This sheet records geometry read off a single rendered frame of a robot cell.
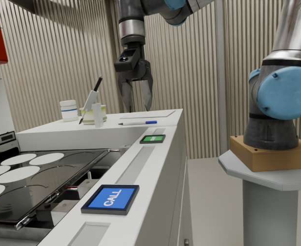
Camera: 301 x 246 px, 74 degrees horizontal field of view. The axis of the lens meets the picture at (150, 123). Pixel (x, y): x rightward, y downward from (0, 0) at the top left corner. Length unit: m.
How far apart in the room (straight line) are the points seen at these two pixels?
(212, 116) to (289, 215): 2.17
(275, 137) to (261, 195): 0.19
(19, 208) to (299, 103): 0.60
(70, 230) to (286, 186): 0.52
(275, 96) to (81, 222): 0.44
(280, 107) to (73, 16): 2.79
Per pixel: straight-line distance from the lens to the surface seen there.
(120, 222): 0.23
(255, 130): 0.68
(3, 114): 0.91
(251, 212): 0.79
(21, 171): 0.67
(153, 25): 2.80
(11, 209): 0.47
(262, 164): 0.66
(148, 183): 0.30
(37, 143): 0.87
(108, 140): 0.71
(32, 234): 0.50
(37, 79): 3.19
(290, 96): 0.53
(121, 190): 0.28
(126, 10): 0.63
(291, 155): 0.69
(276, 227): 0.79
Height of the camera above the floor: 1.10
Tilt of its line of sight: 11 degrees down
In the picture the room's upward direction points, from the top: 6 degrees counter-clockwise
